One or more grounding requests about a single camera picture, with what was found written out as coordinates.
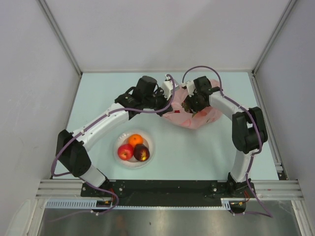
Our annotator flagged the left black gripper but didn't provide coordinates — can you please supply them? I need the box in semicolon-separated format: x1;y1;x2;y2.
143;87;172;117

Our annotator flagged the pink plastic bag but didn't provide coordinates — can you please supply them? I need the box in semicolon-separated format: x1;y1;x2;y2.
162;86;222;129

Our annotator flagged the fake orange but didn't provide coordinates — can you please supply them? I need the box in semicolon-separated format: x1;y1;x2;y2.
128;134;143;148

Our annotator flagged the fake dark purple fruit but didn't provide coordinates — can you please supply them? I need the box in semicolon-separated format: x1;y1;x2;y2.
133;144;150;162

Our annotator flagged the fake red apple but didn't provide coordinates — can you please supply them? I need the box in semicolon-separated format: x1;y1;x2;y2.
117;144;134;161

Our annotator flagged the fake cherry tomatoes bunch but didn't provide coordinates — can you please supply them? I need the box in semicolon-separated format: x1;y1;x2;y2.
172;102;192;113

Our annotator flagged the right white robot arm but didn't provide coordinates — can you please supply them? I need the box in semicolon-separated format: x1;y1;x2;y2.
183;76;268;197

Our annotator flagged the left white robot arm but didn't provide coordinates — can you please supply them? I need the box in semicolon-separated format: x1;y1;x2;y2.
51;74;176;197

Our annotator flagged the white plate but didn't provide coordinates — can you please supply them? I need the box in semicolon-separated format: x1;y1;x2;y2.
113;130;155;169

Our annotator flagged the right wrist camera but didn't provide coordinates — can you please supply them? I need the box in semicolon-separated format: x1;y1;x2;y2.
182;80;196;97

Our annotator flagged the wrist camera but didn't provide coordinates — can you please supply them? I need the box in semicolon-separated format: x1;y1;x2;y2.
182;80;196;97
160;74;179;100

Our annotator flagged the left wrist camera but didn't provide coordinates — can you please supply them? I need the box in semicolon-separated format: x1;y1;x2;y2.
160;74;179;100

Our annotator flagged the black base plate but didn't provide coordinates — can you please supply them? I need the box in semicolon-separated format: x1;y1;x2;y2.
81;178;255;214

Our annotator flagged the right side aluminium rail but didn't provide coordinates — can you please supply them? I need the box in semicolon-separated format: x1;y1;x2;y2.
248;72;288;180

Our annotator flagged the aluminium rail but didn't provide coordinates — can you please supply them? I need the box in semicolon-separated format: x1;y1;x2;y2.
35;179;304;200
248;72;288;180

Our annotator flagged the white cable duct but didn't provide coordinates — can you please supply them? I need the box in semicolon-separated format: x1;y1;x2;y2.
45;198;233;210

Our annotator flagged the aluminium front rail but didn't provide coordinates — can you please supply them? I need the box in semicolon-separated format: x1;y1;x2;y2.
35;179;304;200

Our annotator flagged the left aluminium frame post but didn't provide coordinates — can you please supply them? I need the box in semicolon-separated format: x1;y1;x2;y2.
36;0;83;78

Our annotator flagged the aluminium frame post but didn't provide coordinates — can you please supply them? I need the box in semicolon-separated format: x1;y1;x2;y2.
252;0;299;76
36;0;83;78

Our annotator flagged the right aluminium frame post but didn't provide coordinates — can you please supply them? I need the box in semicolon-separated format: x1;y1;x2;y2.
252;0;299;76

